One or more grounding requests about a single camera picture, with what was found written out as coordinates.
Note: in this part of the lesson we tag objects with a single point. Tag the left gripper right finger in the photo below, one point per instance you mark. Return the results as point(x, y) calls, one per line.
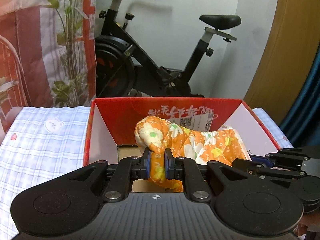
point(187, 171)

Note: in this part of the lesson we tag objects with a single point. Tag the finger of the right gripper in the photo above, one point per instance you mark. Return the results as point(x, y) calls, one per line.
point(284, 156)
point(257, 166)

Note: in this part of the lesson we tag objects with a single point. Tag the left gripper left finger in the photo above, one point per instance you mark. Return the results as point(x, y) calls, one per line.
point(124, 174)

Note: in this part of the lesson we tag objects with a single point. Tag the orange floral cloth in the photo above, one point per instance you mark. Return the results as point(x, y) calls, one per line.
point(158, 134)

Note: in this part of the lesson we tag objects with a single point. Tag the person right hand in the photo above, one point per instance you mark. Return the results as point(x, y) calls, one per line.
point(309, 223)

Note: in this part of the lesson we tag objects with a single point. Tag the blue curtain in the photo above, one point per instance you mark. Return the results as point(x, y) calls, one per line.
point(301, 124)

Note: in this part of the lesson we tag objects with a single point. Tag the red strawberry cardboard box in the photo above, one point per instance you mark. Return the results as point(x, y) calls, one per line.
point(197, 128)

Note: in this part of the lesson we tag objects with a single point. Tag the blue plaid tablecloth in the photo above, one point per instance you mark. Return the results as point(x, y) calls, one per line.
point(44, 143)

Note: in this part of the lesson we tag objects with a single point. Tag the black exercise bike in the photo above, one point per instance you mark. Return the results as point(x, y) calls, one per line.
point(169, 30)

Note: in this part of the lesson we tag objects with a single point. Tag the pink printed backdrop cloth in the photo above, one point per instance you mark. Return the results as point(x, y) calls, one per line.
point(47, 55)

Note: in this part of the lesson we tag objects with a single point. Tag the wooden door frame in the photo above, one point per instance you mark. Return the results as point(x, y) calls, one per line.
point(287, 59)

